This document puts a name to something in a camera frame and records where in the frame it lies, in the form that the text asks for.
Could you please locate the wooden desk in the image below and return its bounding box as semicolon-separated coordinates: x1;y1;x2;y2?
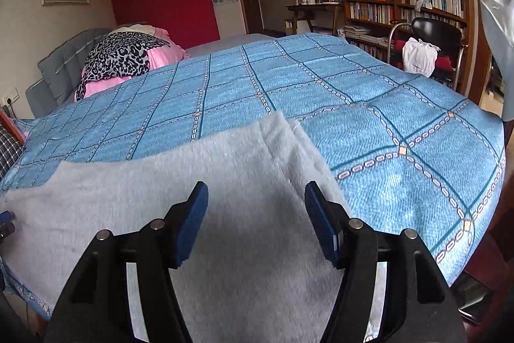
286;3;344;36

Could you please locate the pink quilt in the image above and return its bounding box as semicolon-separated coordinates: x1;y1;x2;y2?
76;26;187;103

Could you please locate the leopard print cloth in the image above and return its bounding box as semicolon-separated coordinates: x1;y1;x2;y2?
75;33;171;100

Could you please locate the black chair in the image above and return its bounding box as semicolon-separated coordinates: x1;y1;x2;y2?
387;17;468;86

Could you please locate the red wall panel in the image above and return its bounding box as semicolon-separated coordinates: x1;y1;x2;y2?
110;0;221;46

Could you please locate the black flat device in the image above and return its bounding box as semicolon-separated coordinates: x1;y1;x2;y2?
452;271;494;325

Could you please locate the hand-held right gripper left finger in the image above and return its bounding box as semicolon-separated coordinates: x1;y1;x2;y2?
44;181;209;343

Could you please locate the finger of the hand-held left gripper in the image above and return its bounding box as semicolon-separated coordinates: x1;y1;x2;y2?
0;210;16;240

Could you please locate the wooden bookshelf with books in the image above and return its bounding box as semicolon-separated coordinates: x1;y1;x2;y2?
341;0;470;86

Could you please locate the blue checked bed cover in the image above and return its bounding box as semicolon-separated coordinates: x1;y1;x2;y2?
0;33;507;321

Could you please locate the plaid cloth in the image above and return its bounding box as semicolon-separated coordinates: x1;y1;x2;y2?
0;124;25;183

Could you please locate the grey padded headboard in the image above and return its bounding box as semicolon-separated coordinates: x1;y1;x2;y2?
26;28;113;119

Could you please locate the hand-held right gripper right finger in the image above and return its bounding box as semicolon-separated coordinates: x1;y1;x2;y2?
304;181;466;343

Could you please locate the white garment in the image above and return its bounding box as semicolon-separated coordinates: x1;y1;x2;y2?
403;38;438;77

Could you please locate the silver plastic sheet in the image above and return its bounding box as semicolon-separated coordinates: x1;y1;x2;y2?
479;0;514;122

